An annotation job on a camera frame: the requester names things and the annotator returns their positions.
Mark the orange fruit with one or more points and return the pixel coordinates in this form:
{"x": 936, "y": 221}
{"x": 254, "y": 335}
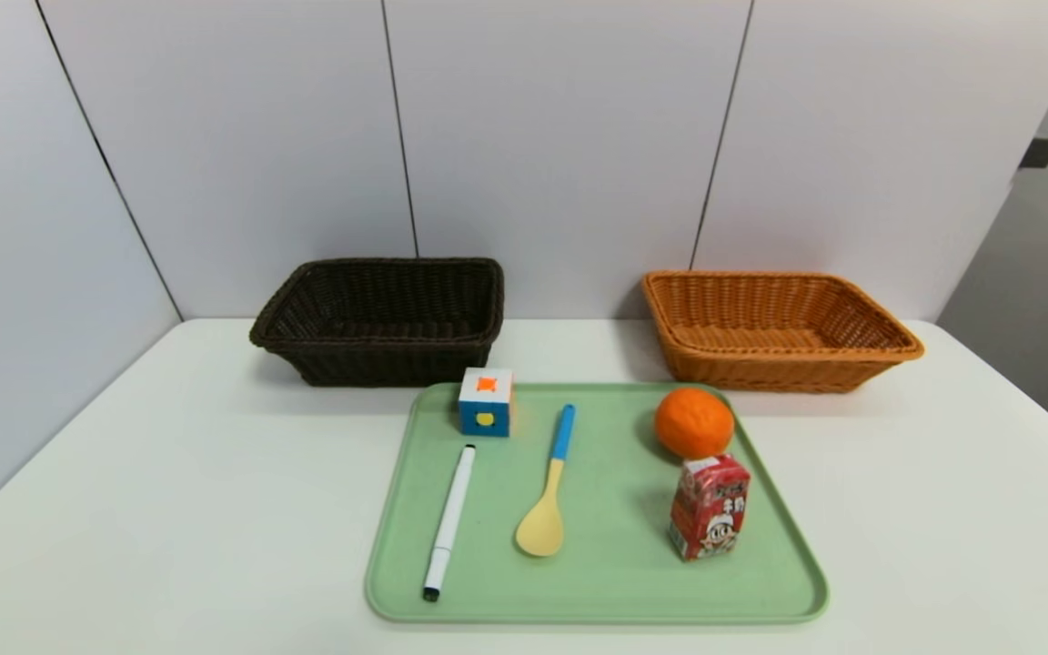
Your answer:
{"x": 693, "y": 423}

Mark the light green plastic tray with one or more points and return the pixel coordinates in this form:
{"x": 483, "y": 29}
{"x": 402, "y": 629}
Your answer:
{"x": 624, "y": 546}

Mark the dark brown wicker basket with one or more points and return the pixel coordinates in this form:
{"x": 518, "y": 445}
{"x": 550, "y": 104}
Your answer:
{"x": 378, "y": 364}

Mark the orange wicker basket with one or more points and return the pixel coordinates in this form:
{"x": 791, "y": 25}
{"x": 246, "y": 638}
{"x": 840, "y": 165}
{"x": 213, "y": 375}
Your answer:
{"x": 760, "y": 368}

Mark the white marker pen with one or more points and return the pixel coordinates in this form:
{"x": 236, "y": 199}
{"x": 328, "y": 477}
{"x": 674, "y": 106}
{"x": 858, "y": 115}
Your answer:
{"x": 449, "y": 518}

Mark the dark grey wall fixture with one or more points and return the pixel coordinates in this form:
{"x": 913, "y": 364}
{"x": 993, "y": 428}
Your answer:
{"x": 1039, "y": 153}

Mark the colourful puzzle cube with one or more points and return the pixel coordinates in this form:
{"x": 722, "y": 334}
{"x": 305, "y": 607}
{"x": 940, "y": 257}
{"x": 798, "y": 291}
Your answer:
{"x": 485, "y": 414}

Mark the red milk carton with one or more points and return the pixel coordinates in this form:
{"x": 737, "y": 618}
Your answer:
{"x": 708, "y": 509}

